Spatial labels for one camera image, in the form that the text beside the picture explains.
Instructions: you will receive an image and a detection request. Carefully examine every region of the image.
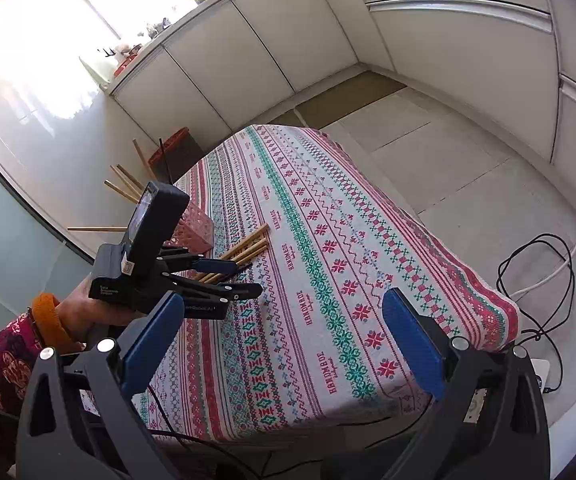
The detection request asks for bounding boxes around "patterned striped tablecloth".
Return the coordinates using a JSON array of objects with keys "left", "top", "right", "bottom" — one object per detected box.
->
[{"left": 132, "top": 124, "right": 520, "bottom": 443}]

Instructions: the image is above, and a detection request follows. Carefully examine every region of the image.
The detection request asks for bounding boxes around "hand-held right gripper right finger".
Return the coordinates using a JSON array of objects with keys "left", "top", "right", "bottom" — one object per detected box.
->
[{"left": 382, "top": 287, "right": 551, "bottom": 480}]

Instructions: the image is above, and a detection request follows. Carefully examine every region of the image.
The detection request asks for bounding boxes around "red dish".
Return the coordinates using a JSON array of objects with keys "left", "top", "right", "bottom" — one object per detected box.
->
[{"left": 114, "top": 52, "right": 141, "bottom": 78}]

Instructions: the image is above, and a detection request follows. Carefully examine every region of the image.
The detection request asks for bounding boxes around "red rimmed trash bin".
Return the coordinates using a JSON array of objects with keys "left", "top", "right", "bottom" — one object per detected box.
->
[{"left": 149, "top": 128, "right": 203, "bottom": 183}]

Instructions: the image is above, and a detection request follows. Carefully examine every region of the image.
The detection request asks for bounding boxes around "pink perforated chopstick holder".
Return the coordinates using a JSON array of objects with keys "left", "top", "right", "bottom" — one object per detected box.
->
[{"left": 163, "top": 203, "right": 215, "bottom": 256}]

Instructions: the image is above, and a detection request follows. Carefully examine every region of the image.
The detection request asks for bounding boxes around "white power strip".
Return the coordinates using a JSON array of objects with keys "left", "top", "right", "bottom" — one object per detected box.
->
[{"left": 528, "top": 357, "right": 551, "bottom": 393}]

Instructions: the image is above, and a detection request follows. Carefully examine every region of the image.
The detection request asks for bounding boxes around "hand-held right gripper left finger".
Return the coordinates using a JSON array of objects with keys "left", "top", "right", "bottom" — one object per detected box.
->
[{"left": 16, "top": 290, "right": 186, "bottom": 480}]

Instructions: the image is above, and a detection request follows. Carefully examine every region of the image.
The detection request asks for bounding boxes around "brown floor mat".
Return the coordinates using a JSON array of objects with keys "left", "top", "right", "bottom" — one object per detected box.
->
[
  {"left": 298, "top": 71, "right": 409, "bottom": 131},
  {"left": 255, "top": 107, "right": 305, "bottom": 128}
]

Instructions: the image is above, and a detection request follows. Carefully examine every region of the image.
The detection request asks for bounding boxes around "black floor cable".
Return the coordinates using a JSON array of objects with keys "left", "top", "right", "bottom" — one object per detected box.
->
[{"left": 497, "top": 233, "right": 576, "bottom": 396}]

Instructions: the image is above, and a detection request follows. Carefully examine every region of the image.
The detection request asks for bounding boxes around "person's left hand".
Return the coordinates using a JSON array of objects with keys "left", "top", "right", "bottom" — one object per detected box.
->
[{"left": 58, "top": 275, "right": 136, "bottom": 348}]

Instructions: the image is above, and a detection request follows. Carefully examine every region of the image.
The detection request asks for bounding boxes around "white power cable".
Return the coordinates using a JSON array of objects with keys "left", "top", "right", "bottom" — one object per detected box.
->
[{"left": 515, "top": 137, "right": 576, "bottom": 301}]

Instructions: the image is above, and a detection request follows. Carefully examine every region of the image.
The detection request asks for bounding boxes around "pile of wooden chopsticks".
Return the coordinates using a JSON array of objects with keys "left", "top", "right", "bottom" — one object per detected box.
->
[{"left": 190, "top": 223, "right": 271, "bottom": 285}]

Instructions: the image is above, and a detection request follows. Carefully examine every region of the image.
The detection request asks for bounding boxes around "thin black rod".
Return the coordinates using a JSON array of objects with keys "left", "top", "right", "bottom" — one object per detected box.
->
[{"left": 158, "top": 135, "right": 173, "bottom": 185}]

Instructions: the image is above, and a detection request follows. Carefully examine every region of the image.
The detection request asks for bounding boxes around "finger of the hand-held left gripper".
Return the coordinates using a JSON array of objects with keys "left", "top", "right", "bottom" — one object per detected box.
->
[
  {"left": 160, "top": 271, "right": 265, "bottom": 307},
  {"left": 158, "top": 247, "right": 247, "bottom": 282}
]

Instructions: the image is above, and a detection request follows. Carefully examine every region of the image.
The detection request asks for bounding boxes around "frosted glass sliding door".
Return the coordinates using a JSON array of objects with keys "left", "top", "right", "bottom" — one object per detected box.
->
[{"left": 0, "top": 125, "right": 93, "bottom": 311}]

